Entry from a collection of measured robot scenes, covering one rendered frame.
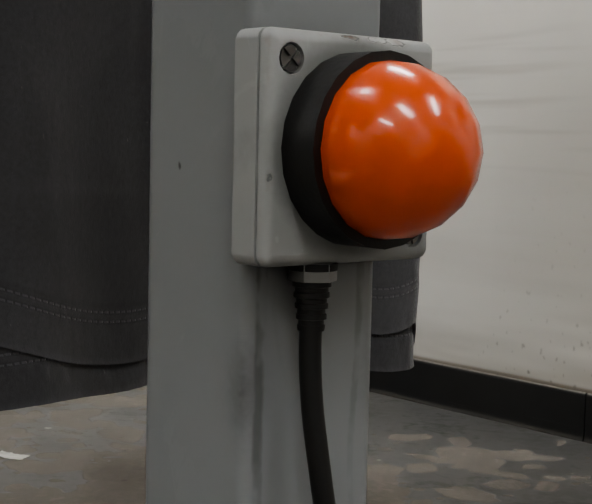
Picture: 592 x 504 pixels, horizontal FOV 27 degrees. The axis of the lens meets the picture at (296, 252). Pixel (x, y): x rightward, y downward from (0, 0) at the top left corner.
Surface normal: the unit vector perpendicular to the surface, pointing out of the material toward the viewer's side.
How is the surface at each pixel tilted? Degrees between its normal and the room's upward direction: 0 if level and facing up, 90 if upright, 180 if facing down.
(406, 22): 88
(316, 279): 90
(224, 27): 90
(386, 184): 118
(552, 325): 90
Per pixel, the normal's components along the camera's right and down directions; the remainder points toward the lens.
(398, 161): -0.13, 0.24
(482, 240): -0.76, 0.04
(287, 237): 0.65, 0.08
